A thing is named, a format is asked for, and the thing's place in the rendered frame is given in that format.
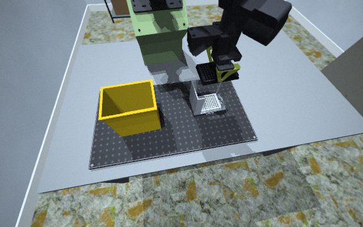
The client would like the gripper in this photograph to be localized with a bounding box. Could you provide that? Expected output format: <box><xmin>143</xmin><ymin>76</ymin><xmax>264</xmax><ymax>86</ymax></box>
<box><xmin>206</xmin><ymin>25</ymin><xmax>242</xmax><ymax>83</ymax></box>

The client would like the yellow open-top bin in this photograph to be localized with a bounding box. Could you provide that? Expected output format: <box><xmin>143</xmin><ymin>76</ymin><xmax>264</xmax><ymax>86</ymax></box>
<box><xmin>99</xmin><ymin>80</ymin><xmax>161</xmax><ymax>137</ymax></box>

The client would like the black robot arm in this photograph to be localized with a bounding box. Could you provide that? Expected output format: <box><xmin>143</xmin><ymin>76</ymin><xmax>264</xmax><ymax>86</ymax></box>
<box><xmin>130</xmin><ymin>0</ymin><xmax>292</xmax><ymax>57</ymax></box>

